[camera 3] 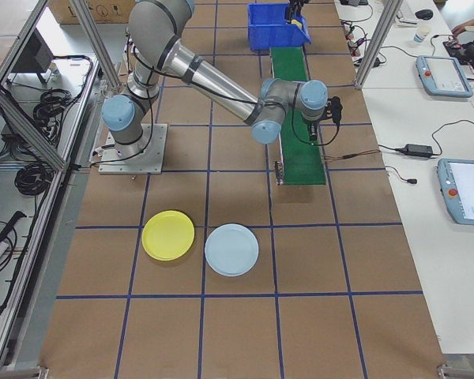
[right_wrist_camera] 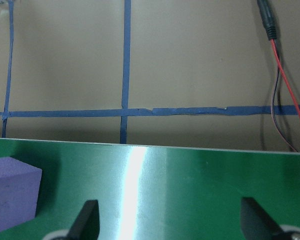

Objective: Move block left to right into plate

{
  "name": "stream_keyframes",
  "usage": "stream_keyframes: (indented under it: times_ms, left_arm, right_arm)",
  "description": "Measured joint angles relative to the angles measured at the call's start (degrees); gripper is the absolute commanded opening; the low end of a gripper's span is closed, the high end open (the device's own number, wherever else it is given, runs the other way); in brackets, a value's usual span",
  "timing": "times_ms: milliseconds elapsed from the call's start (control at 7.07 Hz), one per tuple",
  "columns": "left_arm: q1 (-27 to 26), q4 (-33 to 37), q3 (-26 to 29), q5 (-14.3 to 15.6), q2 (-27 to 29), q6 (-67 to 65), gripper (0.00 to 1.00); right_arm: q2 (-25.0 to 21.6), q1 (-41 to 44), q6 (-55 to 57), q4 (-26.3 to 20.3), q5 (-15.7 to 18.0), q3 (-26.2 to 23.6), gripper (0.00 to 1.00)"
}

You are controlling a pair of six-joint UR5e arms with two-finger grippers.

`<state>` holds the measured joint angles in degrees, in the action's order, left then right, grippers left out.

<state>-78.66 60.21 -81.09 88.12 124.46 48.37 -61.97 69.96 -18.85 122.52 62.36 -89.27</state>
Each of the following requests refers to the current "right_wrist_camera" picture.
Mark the thin black conveyor wire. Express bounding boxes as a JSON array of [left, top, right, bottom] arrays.
[[270, 39, 300, 153]]

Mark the red conveyor wire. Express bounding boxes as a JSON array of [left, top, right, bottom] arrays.
[[269, 38, 300, 147]]

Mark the black barrel connector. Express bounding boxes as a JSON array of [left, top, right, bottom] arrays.
[[256, 0, 278, 40]]

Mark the green conveyor belt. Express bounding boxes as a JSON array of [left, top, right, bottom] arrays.
[[0, 136, 300, 240]]

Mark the purple foam block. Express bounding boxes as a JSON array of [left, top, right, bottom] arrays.
[[0, 156, 43, 235]]

